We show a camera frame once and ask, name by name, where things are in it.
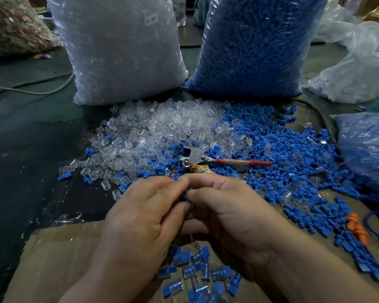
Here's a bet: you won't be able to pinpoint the person's right hand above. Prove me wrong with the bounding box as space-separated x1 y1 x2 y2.
179 173 294 272

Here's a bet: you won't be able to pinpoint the person's left hand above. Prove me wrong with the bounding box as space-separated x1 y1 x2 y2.
94 176 192 276

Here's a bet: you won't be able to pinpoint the person's right forearm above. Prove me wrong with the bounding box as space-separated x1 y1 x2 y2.
262 229 379 303

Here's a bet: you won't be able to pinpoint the person's left forearm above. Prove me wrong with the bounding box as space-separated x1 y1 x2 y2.
58 249 166 303

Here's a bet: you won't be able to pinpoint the heap of assembled blue-clear parts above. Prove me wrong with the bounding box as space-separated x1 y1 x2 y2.
157 244 242 303

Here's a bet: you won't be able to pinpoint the pile of clear plastic caps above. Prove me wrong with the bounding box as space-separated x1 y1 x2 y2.
59 98 256 201

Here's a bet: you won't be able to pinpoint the pile of blue plastic plugs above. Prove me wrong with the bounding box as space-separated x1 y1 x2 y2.
57 102 379 287

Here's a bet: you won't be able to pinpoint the clear plastic wrap scrap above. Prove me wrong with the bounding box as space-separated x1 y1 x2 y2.
51 213 83 227

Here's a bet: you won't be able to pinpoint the brown cardboard sheet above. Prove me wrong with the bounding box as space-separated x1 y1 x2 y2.
3 101 379 303

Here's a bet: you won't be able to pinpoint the orange plastic plug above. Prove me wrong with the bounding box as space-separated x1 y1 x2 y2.
346 213 370 247

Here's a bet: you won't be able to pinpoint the large bag of blue plugs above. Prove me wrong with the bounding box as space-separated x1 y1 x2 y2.
183 0 330 99

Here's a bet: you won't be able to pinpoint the large bag of clear caps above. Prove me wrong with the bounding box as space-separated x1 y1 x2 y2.
45 0 189 106

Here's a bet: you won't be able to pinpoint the small bag of blue parts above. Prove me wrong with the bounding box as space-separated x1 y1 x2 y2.
332 112 379 199

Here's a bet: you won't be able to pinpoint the clear plastic bottle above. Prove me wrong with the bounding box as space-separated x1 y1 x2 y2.
172 0 187 27

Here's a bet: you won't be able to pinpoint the crumpled clear plastic bag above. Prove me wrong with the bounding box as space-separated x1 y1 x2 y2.
303 0 379 104

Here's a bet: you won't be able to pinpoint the bag of mixed coloured scraps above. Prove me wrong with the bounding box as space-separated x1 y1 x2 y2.
0 0 61 60

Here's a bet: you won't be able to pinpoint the red handled metal pliers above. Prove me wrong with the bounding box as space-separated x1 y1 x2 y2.
179 147 273 173

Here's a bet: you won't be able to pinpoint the black cable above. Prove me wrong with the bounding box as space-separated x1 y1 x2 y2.
289 97 339 145

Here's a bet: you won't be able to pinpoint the blue cord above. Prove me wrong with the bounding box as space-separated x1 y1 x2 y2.
363 211 379 272

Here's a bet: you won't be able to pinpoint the grey cable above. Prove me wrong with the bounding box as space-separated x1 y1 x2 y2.
0 73 75 97

